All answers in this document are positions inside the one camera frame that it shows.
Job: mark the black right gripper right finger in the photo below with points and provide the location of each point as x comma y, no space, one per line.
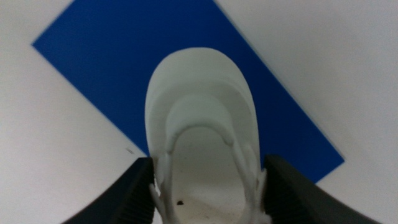
295,199

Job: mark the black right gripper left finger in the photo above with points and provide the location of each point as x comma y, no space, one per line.
130,196

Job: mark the blue rectangular mat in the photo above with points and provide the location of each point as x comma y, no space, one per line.
109,46

